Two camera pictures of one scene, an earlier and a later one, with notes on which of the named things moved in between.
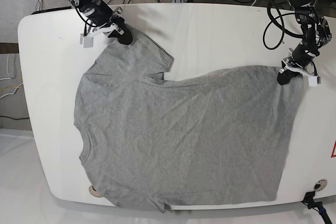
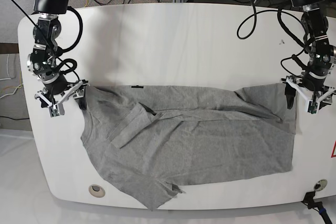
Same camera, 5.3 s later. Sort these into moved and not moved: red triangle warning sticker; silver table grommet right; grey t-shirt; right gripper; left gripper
Moved: grey t-shirt; right gripper; left gripper
Not moved: red triangle warning sticker; silver table grommet right
